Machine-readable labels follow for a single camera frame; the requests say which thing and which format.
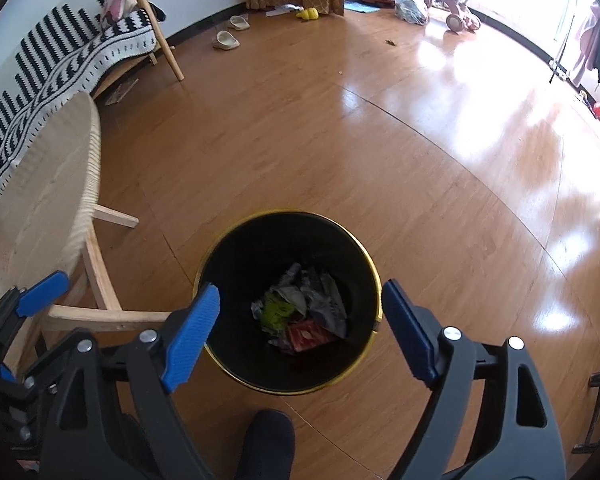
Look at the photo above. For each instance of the small red toy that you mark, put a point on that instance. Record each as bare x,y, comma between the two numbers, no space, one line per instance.
599,110

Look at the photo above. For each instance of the dark cloth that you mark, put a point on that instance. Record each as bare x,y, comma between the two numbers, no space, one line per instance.
156,11

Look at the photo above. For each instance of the round wooden table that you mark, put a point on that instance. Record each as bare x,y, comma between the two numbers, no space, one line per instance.
45,185

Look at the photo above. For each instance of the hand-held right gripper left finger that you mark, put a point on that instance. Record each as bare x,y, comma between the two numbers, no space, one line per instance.
195,330

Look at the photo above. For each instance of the beige slipper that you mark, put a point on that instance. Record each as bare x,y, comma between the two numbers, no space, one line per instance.
225,41
239,22

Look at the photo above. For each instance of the brown flat board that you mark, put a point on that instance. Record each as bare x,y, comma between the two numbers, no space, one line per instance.
122,91

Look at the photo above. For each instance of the black bin with yellow rim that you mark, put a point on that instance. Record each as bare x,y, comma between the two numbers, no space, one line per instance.
260,250

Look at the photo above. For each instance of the green wrapper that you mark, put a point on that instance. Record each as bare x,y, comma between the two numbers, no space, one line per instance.
277,312

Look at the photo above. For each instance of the yellow toy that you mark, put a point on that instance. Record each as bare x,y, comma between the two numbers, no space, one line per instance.
308,14

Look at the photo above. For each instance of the wooden sofa frame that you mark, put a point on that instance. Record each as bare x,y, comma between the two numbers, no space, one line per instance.
172,62

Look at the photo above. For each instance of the checkered sofa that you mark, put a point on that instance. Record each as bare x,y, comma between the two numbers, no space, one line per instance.
55,55

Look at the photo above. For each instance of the red packet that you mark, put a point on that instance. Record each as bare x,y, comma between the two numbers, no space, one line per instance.
307,335

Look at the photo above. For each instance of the clothes drying rack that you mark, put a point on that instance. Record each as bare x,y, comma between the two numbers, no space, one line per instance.
560,55

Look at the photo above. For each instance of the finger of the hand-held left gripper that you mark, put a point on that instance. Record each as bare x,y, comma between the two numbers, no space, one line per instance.
45,290
6,373

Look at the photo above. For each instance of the pink hanging garment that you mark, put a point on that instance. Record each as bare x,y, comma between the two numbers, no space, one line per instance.
585,45

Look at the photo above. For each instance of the clear plastic bag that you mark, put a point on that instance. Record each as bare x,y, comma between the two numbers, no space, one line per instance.
411,7

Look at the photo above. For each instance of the blue floor mat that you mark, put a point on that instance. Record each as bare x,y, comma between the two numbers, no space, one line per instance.
361,7

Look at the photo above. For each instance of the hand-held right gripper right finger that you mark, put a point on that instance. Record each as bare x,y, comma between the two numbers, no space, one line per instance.
410,330

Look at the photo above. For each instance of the white paper sheets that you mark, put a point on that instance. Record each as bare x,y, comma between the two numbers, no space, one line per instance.
282,10

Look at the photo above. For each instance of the blue foil wrapper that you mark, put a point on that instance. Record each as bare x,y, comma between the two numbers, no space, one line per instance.
330,305

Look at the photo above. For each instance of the dark shoe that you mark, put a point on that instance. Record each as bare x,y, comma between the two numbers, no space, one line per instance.
265,445

